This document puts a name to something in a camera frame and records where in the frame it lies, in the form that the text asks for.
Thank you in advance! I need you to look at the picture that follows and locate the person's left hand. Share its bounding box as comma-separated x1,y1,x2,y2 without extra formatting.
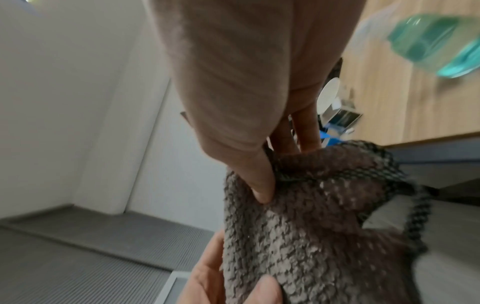
176,229,285,304

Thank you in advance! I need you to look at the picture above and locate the person's right hand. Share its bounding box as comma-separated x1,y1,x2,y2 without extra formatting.
142,0,369,205

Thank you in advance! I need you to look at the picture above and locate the grey cleaning cloth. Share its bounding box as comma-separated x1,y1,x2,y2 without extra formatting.
222,139,432,304

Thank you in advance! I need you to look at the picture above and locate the white bowl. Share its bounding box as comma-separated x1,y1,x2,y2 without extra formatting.
316,77,342,115

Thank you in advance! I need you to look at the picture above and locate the blue carton box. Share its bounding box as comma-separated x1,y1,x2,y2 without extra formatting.
320,124,348,148

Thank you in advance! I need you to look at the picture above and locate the small open white box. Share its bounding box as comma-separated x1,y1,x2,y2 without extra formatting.
320,98,365,129

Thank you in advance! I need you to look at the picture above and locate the white-framed grey board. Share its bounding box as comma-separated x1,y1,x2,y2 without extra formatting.
0,203,217,304

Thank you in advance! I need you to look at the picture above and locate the black table frame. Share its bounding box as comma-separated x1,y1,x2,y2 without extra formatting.
382,138,480,206

